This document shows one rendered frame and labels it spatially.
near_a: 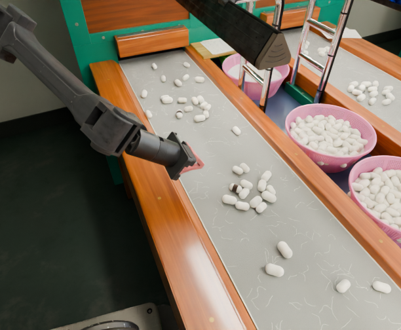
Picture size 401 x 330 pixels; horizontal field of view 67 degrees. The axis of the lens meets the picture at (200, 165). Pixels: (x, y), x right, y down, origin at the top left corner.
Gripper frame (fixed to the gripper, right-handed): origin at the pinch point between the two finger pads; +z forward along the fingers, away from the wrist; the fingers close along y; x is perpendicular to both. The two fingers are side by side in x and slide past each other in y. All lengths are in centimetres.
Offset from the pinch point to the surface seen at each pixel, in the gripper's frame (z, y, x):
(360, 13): 210, 169, -118
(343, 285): 15.4, -35.7, -4.6
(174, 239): -5.3, -13.5, 12.2
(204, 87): 22, 46, -7
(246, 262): 5.7, -23.1, 6.0
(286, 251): 10.7, -25.3, -1.0
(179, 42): 17, 72, -13
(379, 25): 247, 170, -128
